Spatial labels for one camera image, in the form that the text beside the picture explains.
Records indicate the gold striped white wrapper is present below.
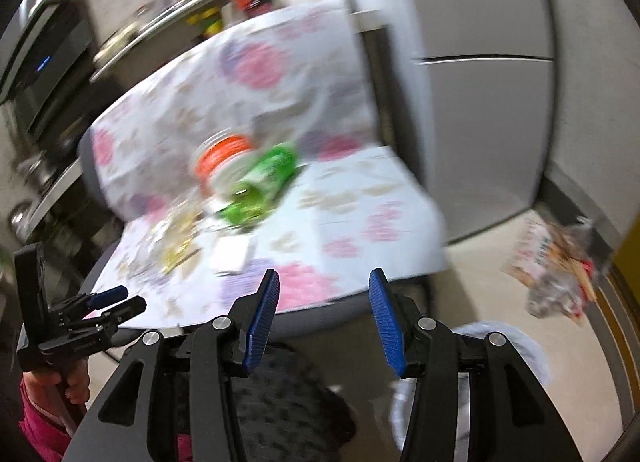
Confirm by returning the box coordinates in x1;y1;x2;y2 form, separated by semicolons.
149;193;206;276

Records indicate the green plastic bottle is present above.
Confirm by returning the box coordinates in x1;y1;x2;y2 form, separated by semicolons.
221;143;297;227

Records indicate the orange lidded plastic cup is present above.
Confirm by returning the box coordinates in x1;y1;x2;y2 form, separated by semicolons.
190;130;257;199

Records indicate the left hand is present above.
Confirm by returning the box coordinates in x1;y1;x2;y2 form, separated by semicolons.
22;358;90;424

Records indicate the floral tablecloth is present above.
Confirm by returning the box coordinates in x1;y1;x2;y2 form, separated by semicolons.
82;0;447;329

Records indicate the pink left sleeve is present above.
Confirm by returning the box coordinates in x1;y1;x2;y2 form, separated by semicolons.
18;400;70;462

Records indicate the metal pot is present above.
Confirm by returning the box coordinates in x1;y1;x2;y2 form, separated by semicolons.
8;200;34;245

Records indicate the snack bag on floor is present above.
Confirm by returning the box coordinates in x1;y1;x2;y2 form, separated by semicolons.
503;216;597;323

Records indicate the black range hood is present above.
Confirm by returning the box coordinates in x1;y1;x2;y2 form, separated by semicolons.
1;0;99;139

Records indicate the grey refrigerator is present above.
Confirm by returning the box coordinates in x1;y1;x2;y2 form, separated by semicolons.
344;0;559;243

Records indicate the white wall shelf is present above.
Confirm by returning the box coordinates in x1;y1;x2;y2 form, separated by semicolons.
90;0;218;83

